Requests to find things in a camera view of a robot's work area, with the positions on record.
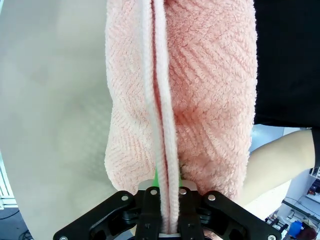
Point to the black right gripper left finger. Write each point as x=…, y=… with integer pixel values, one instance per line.
x=147, y=212

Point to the blue bag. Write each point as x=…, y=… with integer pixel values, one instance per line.
x=296, y=227

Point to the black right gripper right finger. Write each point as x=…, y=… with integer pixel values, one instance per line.
x=190, y=212

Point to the pink terry towel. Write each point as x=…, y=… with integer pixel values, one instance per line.
x=207, y=75

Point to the person's left forearm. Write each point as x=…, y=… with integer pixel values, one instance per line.
x=275, y=160

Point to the person's black t-shirt torso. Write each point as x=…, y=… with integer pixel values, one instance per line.
x=287, y=62

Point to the maroon garment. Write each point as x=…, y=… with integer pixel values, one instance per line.
x=310, y=233

